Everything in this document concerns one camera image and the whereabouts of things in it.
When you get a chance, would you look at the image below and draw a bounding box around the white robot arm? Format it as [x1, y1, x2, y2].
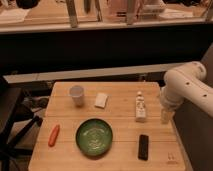
[159, 61, 213, 124]

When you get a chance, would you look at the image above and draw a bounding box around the black chair base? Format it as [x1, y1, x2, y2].
[0, 76, 43, 171]

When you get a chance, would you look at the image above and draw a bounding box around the orange carrot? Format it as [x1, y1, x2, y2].
[48, 125, 60, 147]

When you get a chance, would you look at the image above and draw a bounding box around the black remote control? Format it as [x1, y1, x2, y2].
[138, 135, 149, 161]

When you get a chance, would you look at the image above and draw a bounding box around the white tube bottle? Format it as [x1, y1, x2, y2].
[135, 91, 146, 122]

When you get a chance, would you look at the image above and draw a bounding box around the green ceramic bowl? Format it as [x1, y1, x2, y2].
[75, 118, 113, 157]

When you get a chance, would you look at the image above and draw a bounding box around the translucent plastic cup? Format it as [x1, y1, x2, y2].
[69, 85, 84, 107]

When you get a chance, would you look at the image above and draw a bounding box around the white sponge block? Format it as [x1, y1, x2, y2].
[95, 93, 108, 108]

